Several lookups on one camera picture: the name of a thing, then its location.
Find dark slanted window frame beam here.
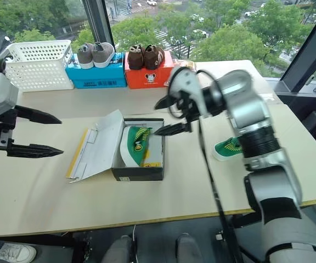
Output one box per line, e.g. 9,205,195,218
279,0,316,96

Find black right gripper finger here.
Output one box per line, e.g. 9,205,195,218
153,122,194,137
154,95,179,111

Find gray suede shoe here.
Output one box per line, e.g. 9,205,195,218
92,41,116,69
76,43,96,70

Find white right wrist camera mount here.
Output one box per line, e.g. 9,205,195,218
168,66,203,110

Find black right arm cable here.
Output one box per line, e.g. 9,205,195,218
167,69,243,263

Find brown suede shoe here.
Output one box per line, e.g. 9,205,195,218
143,44,166,71
127,44,145,71

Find white sneaker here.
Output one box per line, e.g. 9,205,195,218
0,240,37,263

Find white perforated plastic basket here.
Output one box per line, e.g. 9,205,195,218
2,39,75,93

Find clear plastic package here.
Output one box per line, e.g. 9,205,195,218
174,58,198,72

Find orange shoebox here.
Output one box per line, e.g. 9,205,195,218
124,50,176,89

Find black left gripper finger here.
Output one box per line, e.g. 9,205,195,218
6,142,65,158
14,105,63,124

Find blue shoebox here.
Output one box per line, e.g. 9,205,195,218
65,52,128,89

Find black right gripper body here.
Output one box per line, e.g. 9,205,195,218
173,89,203,124

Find dark window frame post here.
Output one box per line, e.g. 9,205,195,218
81,0,115,53

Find black bag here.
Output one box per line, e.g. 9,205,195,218
301,110,316,133

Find black shoebox with open lid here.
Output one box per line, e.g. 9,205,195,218
65,109,166,184

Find green and white shoe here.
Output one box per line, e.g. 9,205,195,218
119,125,155,167
211,136,244,162

